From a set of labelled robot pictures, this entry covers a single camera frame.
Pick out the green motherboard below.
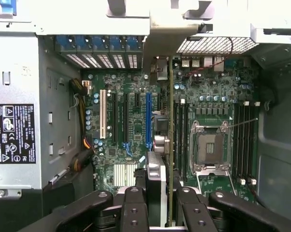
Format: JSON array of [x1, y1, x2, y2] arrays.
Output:
[[81, 55, 261, 202]]

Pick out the grey power supply unit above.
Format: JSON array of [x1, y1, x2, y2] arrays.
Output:
[[0, 33, 83, 191]]

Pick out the RAM slot white tabs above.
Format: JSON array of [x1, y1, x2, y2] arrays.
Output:
[[239, 101, 249, 186], [250, 101, 261, 186], [179, 98, 186, 181]]

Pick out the blue expansion slot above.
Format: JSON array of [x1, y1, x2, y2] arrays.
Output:
[[145, 92, 153, 150]]

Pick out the metal socket cover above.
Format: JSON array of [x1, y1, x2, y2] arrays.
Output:
[[195, 169, 238, 197]]

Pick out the red black twisted wire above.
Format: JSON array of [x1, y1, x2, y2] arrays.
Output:
[[183, 36, 235, 76]]

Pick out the CPU socket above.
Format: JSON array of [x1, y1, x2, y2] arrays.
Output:
[[190, 119, 233, 174]]

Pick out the metal socket locking lever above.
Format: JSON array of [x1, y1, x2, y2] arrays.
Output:
[[227, 117, 259, 128]]

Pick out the blue card retention clip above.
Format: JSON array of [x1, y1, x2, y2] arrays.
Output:
[[75, 35, 93, 52], [92, 35, 109, 52], [125, 35, 144, 51], [109, 35, 126, 51], [55, 35, 76, 52]]

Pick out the yellow black power cable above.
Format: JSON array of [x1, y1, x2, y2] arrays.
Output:
[[68, 77, 96, 173]]

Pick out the black looped cable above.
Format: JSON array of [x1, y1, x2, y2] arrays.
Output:
[[246, 180, 268, 208]]

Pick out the white expansion slot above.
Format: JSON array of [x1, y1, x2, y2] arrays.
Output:
[[99, 88, 107, 140]]

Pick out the blue case release latch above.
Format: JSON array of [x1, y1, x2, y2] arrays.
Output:
[[0, 0, 17, 16]]

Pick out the silver chipset heatsink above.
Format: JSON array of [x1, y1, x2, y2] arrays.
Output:
[[113, 163, 138, 187]]

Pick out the open PC case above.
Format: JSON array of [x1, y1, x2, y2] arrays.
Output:
[[0, 0, 291, 232]]

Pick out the black plastic shroud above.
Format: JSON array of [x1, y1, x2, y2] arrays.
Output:
[[0, 166, 97, 232]]

